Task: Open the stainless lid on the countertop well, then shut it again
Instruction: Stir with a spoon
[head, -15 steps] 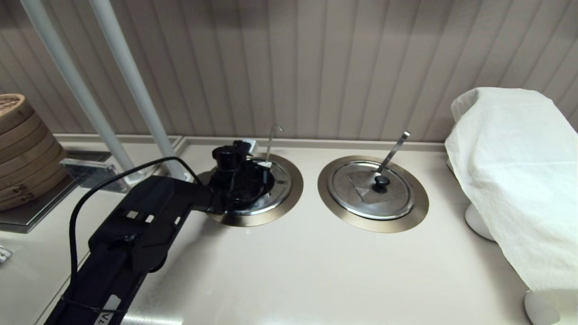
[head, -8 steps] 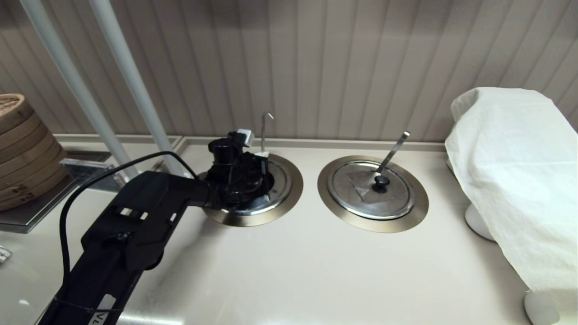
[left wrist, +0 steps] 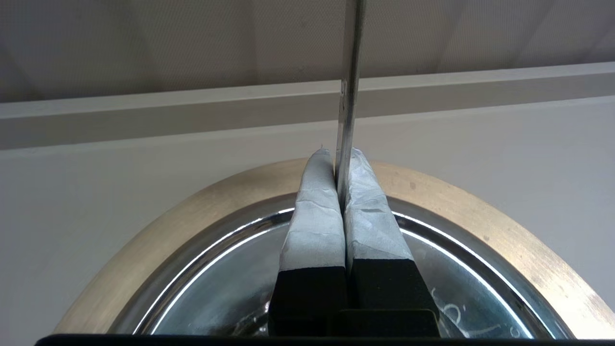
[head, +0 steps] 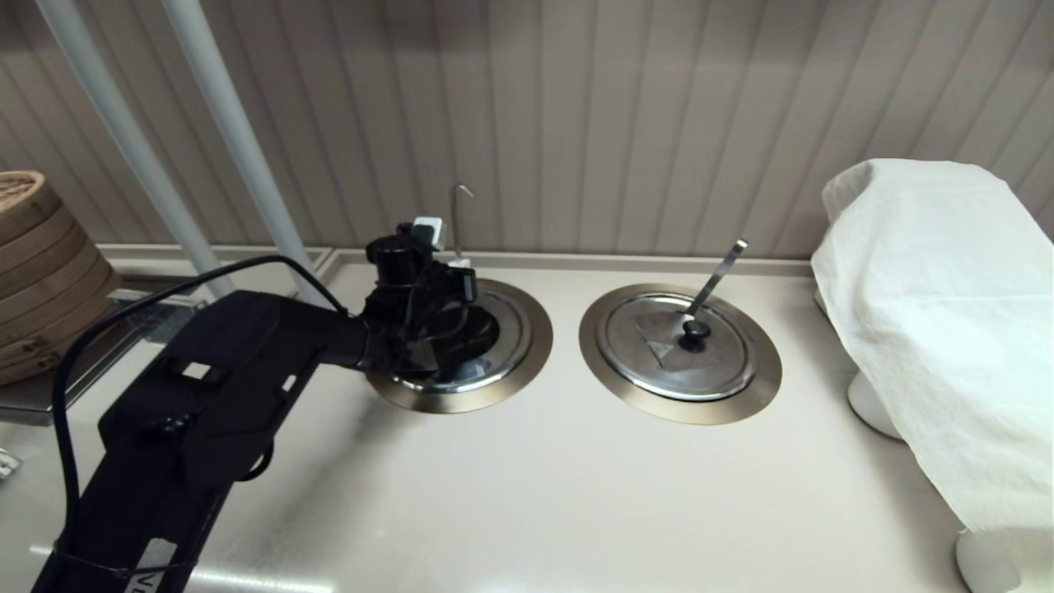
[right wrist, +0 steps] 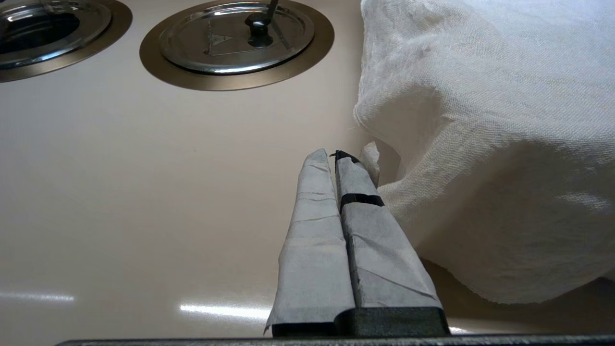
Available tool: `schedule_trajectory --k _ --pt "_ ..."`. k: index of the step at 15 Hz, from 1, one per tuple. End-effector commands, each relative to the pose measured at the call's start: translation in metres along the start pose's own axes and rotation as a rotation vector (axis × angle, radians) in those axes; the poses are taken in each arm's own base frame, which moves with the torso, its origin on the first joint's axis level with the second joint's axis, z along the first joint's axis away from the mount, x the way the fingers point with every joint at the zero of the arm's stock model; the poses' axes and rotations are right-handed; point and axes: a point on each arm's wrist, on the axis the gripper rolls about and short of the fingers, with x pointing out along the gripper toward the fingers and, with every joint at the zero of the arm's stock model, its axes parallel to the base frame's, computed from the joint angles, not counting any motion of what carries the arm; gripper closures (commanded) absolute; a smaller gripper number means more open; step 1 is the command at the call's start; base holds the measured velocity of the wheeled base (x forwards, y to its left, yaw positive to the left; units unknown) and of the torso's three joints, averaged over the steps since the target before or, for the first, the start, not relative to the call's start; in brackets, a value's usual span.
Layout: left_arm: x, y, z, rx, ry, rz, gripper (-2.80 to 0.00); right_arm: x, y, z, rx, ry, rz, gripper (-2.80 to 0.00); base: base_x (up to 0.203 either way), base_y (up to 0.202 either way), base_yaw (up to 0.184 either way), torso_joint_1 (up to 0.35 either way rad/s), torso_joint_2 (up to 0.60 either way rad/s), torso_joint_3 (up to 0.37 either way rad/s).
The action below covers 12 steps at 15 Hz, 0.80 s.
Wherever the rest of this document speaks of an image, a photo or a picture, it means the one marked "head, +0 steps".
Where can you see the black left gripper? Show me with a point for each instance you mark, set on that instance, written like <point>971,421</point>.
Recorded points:
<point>408,305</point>

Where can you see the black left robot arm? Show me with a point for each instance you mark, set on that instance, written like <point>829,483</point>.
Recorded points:
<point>206,395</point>

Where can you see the steel lid with black knob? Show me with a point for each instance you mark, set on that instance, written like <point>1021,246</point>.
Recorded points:
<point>659,362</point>

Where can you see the steel inset soup pot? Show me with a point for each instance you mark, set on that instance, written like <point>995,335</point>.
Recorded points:
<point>510,346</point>

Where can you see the white metal pole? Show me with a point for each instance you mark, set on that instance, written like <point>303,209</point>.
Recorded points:
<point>123,140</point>
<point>239,140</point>

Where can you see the bamboo steamer stack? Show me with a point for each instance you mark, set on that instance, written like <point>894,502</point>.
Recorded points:
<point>41,272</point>

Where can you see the white appliance foot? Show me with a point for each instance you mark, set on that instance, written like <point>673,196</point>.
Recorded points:
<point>984,567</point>
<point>869,408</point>

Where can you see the steel tray platform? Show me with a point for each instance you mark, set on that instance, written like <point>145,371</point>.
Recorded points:
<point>49,399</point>

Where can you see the white cloth cover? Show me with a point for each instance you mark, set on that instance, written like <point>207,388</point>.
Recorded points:
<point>930,329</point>

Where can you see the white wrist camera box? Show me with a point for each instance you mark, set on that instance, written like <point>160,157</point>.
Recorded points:
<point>430,232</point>

